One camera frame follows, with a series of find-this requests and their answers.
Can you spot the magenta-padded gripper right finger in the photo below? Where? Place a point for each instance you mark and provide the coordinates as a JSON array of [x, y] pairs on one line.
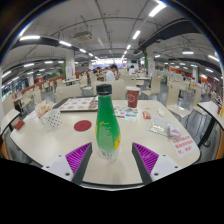
[[146, 158]]

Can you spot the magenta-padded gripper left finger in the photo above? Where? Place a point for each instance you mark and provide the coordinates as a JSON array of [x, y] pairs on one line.
[[78, 158]]

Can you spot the green drink bottle black cap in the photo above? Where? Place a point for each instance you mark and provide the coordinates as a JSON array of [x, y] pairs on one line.
[[107, 130]]

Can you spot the flat round red coaster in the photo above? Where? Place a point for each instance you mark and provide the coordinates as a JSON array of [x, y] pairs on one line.
[[82, 125]]

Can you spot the white notice with red text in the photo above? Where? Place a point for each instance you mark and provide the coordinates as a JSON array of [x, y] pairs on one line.
[[183, 146]]

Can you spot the red sauce sachet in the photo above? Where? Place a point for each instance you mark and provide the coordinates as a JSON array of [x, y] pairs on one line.
[[146, 115]]

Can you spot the white polka-dot mug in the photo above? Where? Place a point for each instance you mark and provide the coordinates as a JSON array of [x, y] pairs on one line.
[[53, 119]]

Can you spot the small white packet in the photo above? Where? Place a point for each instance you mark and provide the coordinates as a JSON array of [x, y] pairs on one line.
[[161, 112]]

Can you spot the colourful printed leaflet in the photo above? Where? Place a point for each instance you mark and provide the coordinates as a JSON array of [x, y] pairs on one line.
[[128, 113]]

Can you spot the dark tray with menu paper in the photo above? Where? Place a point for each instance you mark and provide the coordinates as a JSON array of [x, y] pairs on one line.
[[75, 104]]

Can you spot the red paper cup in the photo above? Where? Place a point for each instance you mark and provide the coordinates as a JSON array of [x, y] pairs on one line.
[[132, 97]]

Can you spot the small red card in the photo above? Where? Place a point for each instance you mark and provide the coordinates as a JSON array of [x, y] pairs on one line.
[[19, 125]]

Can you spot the group of beige chairs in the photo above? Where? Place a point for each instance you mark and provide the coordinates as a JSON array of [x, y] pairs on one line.
[[155, 85]]

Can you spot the beige side table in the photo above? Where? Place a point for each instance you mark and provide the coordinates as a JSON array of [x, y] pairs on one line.
[[8, 118]]

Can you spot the person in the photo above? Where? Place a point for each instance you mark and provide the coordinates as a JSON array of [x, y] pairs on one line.
[[132, 70], [111, 75]]

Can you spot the ceiling air conditioner unit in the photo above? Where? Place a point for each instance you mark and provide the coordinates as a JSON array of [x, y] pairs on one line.
[[82, 35]]

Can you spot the group of ceiling lights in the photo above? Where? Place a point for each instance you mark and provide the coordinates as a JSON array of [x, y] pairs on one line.
[[156, 9]]

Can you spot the beige table black pedestal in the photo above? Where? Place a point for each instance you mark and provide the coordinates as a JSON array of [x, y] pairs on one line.
[[211, 111]]

